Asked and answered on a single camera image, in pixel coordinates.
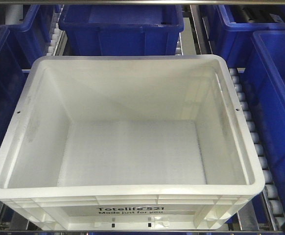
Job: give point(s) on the top steel shelf bar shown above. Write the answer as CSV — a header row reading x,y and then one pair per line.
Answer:
x,y
153,2

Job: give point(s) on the white plastic tote bin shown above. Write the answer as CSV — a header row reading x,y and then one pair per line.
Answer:
x,y
129,143

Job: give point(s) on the blue bin shelf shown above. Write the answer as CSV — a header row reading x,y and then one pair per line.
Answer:
x,y
24,37
264,83

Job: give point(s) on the roller track shelf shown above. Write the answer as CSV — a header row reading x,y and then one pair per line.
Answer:
x,y
269,216
58,38

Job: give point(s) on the steel shelf bar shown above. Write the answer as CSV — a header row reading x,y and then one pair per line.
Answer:
x,y
153,2
143,233

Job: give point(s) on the blue bin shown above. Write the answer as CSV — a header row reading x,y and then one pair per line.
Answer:
x,y
122,30
230,28

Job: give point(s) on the blue bin behind centre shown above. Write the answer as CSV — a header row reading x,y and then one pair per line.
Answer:
x,y
122,30

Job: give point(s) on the blue bin far right rear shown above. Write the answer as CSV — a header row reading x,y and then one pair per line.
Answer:
x,y
230,28

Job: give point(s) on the front steel shelf bar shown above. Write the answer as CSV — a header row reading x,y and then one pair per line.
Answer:
x,y
143,233

